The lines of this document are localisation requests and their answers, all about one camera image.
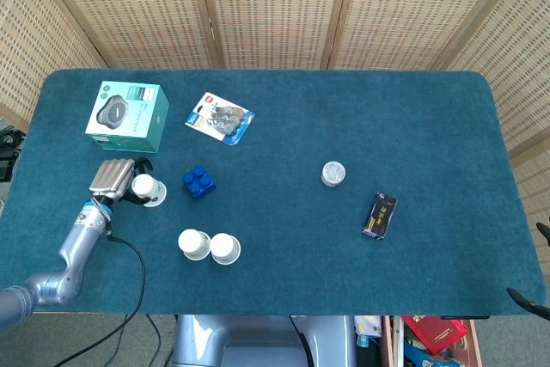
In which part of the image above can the thin black floor cable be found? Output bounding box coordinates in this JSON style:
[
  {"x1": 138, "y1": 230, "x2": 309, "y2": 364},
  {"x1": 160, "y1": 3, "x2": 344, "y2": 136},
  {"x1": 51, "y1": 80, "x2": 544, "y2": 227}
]
[{"x1": 145, "y1": 314, "x2": 163, "y2": 367}]

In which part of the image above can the white cup green flower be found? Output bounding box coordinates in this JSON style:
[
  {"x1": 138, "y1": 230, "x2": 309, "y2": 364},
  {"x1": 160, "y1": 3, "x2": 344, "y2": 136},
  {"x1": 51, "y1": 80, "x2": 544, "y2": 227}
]
[{"x1": 177, "y1": 229, "x2": 211, "y2": 261}]

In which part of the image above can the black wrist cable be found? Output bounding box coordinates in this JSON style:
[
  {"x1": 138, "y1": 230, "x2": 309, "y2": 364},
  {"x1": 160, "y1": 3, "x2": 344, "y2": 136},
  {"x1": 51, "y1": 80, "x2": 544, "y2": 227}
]
[{"x1": 53, "y1": 232, "x2": 147, "y2": 367}]

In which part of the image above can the white cup light blue flower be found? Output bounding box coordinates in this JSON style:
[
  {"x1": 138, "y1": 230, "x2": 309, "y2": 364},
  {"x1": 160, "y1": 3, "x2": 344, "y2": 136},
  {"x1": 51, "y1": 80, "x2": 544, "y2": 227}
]
[{"x1": 209, "y1": 232, "x2": 242, "y2": 266}]

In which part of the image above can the teal Philips product box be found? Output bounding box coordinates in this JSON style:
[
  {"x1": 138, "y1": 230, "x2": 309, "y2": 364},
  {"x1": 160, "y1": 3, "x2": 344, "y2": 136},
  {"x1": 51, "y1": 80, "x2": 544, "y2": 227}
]
[{"x1": 84, "y1": 80, "x2": 170, "y2": 155}]

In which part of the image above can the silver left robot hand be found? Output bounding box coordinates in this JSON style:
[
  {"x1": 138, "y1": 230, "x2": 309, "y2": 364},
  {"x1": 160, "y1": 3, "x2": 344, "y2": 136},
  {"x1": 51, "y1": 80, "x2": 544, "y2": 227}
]
[{"x1": 89, "y1": 156, "x2": 154, "y2": 207}]

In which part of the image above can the woven bamboo folding screen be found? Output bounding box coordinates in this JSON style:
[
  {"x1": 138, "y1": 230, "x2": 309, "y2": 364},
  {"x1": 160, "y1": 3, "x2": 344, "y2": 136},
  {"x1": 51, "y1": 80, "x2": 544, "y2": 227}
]
[{"x1": 0, "y1": 0, "x2": 550, "y2": 282}]

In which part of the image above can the black box with gold lettering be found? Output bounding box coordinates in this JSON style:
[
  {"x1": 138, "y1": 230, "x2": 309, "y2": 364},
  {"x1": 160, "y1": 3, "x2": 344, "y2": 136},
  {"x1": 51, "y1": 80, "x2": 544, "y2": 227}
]
[{"x1": 361, "y1": 191, "x2": 398, "y2": 241}]

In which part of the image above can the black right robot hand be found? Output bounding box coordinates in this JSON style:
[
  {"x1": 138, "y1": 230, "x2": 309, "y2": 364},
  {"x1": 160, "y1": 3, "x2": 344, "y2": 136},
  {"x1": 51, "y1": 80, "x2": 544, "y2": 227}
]
[{"x1": 506, "y1": 221, "x2": 550, "y2": 321}]

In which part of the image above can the blue fuzzy table cloth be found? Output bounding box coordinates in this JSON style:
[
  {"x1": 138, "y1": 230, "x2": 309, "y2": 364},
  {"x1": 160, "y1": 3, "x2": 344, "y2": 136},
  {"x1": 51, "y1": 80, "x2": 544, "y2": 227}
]
[{"x1": 0, "y1": 68, "x2": 547, "y2": 317}]

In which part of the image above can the blue plastic building block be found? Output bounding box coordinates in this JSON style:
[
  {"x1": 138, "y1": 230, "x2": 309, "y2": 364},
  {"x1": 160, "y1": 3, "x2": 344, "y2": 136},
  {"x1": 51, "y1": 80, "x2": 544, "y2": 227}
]
[{"x1": 181, "y1": 165, "x2": 217, "y2": 202}]

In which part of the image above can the blister pack with metal hooks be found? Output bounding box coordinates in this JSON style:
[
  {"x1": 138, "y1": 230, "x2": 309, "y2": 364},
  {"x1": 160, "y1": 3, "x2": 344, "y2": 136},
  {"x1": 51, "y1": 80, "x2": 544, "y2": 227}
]
[{"x1": 185, "y1": 91, "x2": 256, "y2": 147}]

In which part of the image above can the red gift box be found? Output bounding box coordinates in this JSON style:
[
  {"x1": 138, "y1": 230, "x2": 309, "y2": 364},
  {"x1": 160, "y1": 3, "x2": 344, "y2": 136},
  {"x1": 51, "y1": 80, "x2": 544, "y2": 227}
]
[{"x1": 404, "y1": 315, "x2": 468, "y2": 354}]

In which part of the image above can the black cable bundle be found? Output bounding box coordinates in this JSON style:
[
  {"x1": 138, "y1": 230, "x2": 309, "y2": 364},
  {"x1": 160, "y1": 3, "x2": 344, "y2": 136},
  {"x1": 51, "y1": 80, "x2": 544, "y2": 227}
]
[{"x1": 0, "y1": 124, "x2": 22, "y2": 183}]

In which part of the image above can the wooden storage crate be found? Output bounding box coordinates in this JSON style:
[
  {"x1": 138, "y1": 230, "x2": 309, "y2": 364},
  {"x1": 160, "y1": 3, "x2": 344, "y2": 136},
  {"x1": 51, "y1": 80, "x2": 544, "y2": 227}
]
[{"x1": 381, "y1": 315, "x2": 479, "y2": 367}]

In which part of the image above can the grey robot torso base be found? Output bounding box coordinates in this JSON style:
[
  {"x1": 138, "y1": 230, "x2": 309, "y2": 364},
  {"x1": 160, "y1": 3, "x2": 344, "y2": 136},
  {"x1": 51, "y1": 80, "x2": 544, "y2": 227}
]
[{"x1": 171, "y1": 314, "x2": 358, "y2": 367}]

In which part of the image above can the round clear tin of pins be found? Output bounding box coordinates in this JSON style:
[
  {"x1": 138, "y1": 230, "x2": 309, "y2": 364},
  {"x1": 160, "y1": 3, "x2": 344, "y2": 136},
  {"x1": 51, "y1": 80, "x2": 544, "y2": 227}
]
[{"x1": 320, "y1": 161, "x2": 347, "y2": 188}]

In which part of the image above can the white cup dark blue flower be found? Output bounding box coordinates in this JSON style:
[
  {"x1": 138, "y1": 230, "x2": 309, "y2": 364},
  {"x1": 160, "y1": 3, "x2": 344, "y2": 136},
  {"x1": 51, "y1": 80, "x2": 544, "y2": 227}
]
[{"x1": 131, "y1": 173, "x2": 168, "y2": 208}]

